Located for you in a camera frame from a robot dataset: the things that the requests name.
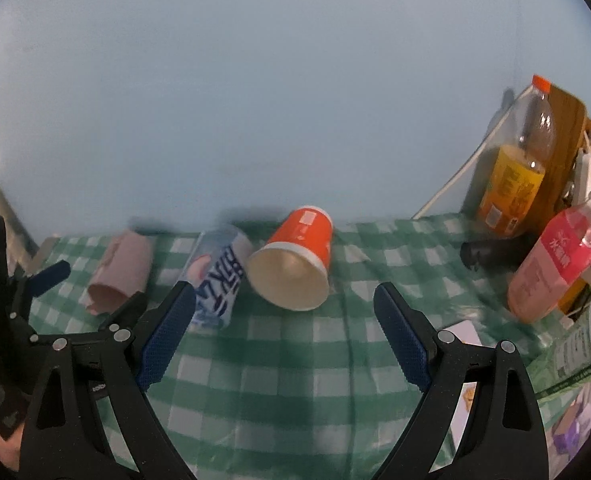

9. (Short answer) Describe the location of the clear blue-labelled plastic cup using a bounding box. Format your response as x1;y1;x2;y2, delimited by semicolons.
180;226;253;332

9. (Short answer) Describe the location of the green white-lidded paper cup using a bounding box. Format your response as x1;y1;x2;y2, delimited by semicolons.
527;303;591;400

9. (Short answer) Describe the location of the orange paper cup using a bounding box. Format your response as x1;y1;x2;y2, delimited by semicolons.
247;205;333;312

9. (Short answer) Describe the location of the person's left hand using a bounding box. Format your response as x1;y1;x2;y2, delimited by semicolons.
0;422;24;472

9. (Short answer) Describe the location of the pink plastic mug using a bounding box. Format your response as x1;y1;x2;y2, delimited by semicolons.
86;230;154;315

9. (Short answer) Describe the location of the purple box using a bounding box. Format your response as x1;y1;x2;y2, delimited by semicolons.
553;402;591;458

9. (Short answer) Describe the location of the white smartphone with stickers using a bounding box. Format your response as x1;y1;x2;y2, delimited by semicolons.
447;320;481;451

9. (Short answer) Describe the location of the green checkered tablecloth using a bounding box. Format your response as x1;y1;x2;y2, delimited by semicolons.
24;211;591;480

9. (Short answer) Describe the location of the black cylindrical object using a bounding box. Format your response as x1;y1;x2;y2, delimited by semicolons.
459;233;537;270

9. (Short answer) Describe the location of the large orange-capped tea bottle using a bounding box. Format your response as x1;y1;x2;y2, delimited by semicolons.
478;75;557;237

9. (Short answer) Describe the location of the white power strip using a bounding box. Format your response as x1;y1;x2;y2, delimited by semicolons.
572;152;591;206

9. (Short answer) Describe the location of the wooden desk organizer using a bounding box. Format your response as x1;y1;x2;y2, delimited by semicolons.
535;86;591;318

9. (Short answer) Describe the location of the white cable on wall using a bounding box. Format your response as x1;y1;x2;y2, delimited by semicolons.
412;84;534;220

